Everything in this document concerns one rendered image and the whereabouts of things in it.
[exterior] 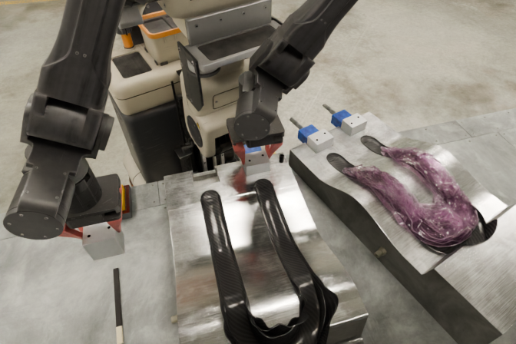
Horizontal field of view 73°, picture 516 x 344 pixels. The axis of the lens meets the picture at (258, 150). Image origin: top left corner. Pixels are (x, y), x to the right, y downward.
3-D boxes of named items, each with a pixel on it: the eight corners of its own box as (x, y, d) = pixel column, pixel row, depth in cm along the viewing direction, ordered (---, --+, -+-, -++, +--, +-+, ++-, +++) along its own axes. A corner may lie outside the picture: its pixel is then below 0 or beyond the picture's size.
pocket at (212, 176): (193, 181, 76) (190, 170, 74) (217, 176, 77) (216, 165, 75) (196, 198, 73) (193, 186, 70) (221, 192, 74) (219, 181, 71)
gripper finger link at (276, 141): (282, 167, 73) (284, 134, 66) (248, 174, 71) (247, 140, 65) (272, 145, 77) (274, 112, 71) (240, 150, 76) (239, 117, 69)
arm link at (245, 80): (272, 64, 61) (239, 64, 61) (271, 88, 56) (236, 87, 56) (270, 97, 66) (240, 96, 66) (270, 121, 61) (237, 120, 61)
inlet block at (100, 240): (97, 196, 66) (86, 180, 62) (124, 191, 67) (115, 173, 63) (94, 260, 58) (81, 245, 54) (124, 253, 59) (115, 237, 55)
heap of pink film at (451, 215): (334, 173, 77) (339, 149, 71) (390, 143, 84) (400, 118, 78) (432, 268, 62) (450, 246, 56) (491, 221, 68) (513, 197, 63)
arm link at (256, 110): (310, 63, 59) (270, 34, 56) (315, 106, 51) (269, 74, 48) (266, 107, 66) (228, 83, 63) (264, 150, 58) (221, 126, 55)
